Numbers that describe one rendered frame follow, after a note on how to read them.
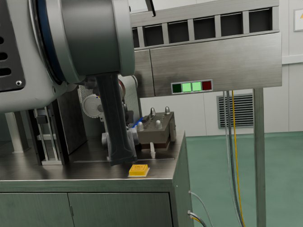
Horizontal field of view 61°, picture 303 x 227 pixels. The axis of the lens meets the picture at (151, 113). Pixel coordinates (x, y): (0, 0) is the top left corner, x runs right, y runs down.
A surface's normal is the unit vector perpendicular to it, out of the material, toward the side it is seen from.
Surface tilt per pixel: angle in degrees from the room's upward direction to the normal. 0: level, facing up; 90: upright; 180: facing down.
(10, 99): 90
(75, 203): 90
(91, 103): 90
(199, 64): 90
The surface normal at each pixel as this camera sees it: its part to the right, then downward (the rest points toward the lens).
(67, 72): 0.19, 0.87
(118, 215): -0.20, 0.25
